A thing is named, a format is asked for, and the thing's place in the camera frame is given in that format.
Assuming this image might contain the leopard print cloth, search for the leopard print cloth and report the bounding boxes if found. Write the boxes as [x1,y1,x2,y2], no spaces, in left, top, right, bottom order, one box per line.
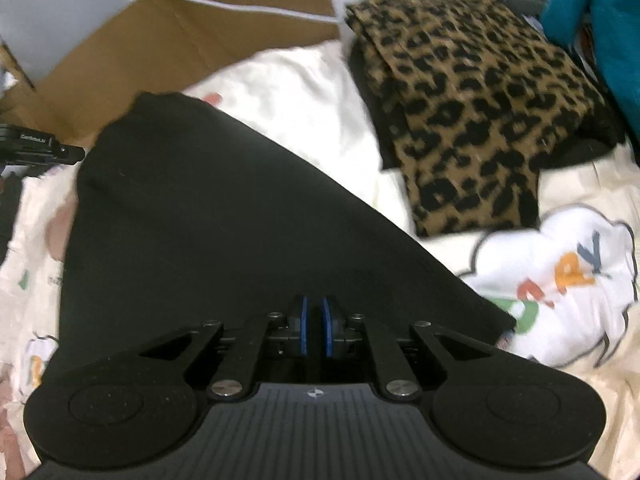
[345,0,626,238]

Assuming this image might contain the teal printed cloth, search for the teal printed cloth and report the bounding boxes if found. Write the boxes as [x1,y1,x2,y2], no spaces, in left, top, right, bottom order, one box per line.
[540,0,640,136]

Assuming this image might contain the black jacket with patterned lining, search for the black jacket with patterned lining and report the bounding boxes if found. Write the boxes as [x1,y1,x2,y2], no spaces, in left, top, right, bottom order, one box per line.
[59,91,517,391]

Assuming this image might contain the cream bear printed blanket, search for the cream bear printed blanket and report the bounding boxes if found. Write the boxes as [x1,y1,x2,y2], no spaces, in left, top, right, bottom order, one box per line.
[0,40,640,480]

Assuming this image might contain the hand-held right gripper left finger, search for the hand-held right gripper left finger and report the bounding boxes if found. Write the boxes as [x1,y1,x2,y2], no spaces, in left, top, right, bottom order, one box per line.
[139,295,309,403]

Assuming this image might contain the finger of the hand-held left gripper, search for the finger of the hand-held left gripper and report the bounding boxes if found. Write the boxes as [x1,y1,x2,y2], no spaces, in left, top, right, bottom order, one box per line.
[52,145,87,165]

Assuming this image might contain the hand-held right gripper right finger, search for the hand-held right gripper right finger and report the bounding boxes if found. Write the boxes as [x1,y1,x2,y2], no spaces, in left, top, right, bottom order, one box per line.
[321,295,493,403]

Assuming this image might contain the brown cardboard sheet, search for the brown cardboard sheet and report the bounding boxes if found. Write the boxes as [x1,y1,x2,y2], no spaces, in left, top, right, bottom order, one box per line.
[0,0,341,148]

